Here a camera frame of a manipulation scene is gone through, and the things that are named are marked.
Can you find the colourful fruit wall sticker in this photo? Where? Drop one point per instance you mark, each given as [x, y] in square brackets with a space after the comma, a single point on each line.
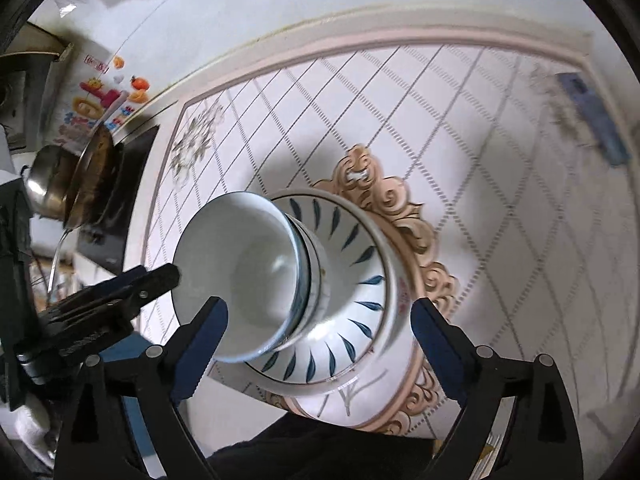
[100, 100]

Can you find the blue leaf striped plate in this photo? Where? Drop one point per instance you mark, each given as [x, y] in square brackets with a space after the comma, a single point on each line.
[350, 280]

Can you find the black stove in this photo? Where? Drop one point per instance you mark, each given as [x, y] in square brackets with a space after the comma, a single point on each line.
[130, 185]

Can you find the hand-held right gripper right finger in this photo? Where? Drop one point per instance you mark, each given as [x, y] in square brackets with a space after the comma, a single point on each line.
[432, 350]

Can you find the grey print white plate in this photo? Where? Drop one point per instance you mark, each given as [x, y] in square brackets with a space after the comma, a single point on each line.
[380, 405]

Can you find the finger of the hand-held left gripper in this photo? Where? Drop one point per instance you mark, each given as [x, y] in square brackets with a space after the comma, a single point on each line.
[122, 277]
[155, 280]

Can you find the steel pot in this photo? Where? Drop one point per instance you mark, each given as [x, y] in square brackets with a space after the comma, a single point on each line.
[45, 180]

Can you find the brown wok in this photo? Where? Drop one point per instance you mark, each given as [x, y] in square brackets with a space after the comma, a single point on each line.
[92, 175]

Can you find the white bowl dark rim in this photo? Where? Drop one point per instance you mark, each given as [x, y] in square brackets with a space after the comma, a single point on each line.
[235, 280]

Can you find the person's dark clothing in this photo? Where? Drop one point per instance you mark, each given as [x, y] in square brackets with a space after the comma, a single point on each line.
[310, 450]

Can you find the person's left hand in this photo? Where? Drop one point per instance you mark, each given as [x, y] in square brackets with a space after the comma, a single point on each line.
[32, 425]

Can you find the blue rectangular object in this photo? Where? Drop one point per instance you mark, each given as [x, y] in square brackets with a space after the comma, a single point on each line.
[595, 115]

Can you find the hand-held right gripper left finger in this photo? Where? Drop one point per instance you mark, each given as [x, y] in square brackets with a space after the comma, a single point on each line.
[202, 350]

